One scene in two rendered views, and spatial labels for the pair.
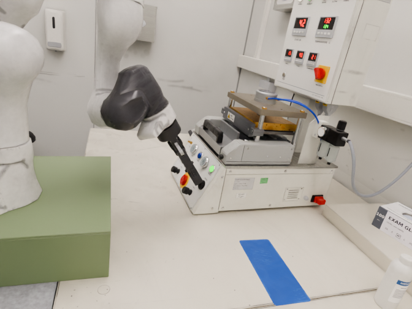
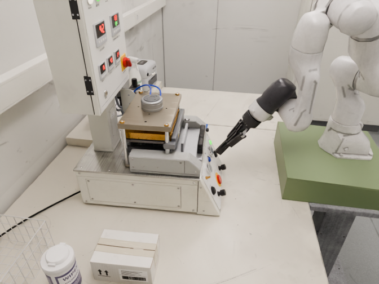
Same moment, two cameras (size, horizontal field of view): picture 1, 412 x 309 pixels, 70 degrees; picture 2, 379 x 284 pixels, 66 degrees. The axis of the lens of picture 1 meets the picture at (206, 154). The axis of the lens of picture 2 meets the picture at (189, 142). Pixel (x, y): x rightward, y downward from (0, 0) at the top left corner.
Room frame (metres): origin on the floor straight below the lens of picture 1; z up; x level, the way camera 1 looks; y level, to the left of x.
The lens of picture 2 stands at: (1.86, 0.41, 1.59)
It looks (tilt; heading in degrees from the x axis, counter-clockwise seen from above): 33 degrees down; 209
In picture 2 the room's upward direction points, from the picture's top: 1 degrees clockwise
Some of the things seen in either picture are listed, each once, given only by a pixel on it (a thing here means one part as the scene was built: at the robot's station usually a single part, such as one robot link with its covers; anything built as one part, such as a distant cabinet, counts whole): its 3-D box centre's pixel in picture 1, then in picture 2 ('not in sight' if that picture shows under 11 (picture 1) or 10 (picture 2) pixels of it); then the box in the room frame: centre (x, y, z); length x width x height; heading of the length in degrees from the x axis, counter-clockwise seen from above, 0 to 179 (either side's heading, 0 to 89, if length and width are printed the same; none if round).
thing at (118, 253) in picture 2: not in sight; (127, 256); (1.46, -0.03, 0.80); 0.19 x 0.13 x 0.09; 110
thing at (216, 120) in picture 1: (225, 126); (165, 162); (1.18, -0.06, 0.97); 0.25 x 0.05 x 0.07; 113
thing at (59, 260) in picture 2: not in sight; (62, 270); (1.60, -0.14, 0.83); 0.09 x 0.09 x 0.15
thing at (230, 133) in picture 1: (245, 137); (166, 140); (1.06, -0.14, 0.97); 0.30 x 0.22 x 0.08; 113
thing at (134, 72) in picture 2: not in sight; (135, 76); (0.47, -0.76, 0.92); 0.09 x 0.08 x 0.25; 84
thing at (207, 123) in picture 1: (212, 130); (201, 138); (1.01, -0.01, 0.99); 0.15 x 0.02 x 0.04; 23
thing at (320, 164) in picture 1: (261, 148); (146, 147); (1.09, -0.21, 0.93); 0.46 x 0.35 x 0.01; 113
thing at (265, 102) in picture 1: (273, 110); (145, 110); (1.07, -0.22, 1.08); 0.31 x 0.24 x 0.13; 23
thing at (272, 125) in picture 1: (262, 113); (153, 116); (1.07, -0.18, 1.07); 0.22 x 0.17 x 0.10; 23
